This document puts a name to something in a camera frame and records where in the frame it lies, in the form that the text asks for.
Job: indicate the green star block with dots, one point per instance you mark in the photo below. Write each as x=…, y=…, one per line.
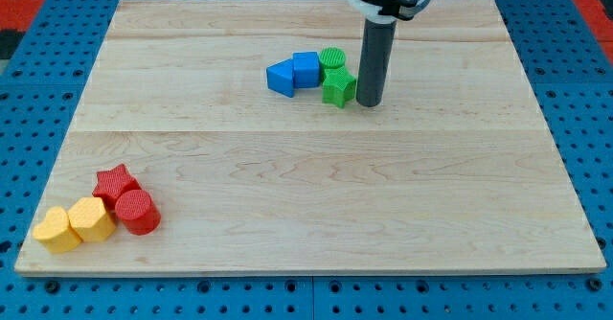
x=338, y=86

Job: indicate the blue triangular block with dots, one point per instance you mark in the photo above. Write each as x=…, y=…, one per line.
x=280, y=77

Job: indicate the blue cube block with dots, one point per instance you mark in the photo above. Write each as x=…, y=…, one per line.
x=306, y=70

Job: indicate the green cylinder block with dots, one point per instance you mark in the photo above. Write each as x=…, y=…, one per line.
x=330, y=58

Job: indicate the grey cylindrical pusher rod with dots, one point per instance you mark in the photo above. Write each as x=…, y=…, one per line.
x=375, y=54

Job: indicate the light wooden board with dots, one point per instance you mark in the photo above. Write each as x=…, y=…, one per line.
x=455, y=172

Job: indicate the red cylinder block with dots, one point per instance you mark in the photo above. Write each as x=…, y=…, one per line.
x=137, y=212

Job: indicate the red star block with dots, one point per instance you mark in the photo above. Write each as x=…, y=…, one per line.
x=112, y=184

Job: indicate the yellow hexagon block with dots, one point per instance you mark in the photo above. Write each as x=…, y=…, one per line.
x=91, y=220

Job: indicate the yellow heart block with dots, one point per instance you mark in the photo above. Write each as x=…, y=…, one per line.
x=55, y=232

